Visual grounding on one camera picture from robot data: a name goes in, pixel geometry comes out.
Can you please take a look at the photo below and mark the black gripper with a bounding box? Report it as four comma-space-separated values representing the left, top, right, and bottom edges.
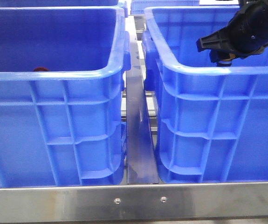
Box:
196, 0, 268, 57

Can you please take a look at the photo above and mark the yellow mushroom push button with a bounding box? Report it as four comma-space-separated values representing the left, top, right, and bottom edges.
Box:
209, 50, 232, 67

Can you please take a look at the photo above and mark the red mushroom push button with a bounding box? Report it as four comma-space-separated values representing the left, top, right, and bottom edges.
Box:
33, 67, 49, 72

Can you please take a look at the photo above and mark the right blue plastic crate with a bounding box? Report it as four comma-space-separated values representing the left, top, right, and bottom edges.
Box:
143, 6, 268, 183

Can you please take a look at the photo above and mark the blue plastic crate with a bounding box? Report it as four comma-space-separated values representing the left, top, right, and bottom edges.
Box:
0, 7, 131, 188
143, 6, 268, 183

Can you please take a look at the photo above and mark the rear right blue crate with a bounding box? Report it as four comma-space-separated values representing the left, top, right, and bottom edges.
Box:
130, 0, 200, 15

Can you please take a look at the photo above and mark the metal divider bar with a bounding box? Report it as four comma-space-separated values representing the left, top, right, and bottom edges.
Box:
125, 35, 159, 185

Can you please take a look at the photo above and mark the left blue plastic crate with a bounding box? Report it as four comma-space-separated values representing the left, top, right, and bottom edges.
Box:
0, 7, 131, 188

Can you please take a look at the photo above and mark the rear left blue crate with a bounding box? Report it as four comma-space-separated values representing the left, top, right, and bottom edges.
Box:
0, 0, 128, 18

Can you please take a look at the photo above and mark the steel front rail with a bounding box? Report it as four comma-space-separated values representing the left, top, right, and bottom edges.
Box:
0, 182, 268, 223

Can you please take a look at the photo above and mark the right rail screw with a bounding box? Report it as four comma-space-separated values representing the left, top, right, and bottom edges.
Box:
160, 196, 168, 203

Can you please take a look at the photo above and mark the rail screw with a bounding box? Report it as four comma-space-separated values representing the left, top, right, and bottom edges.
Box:
114, 198, 121, 204
160, 196, 168, 203

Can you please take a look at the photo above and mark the left rail screw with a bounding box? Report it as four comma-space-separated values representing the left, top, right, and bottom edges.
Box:
114, 198, 121, 204

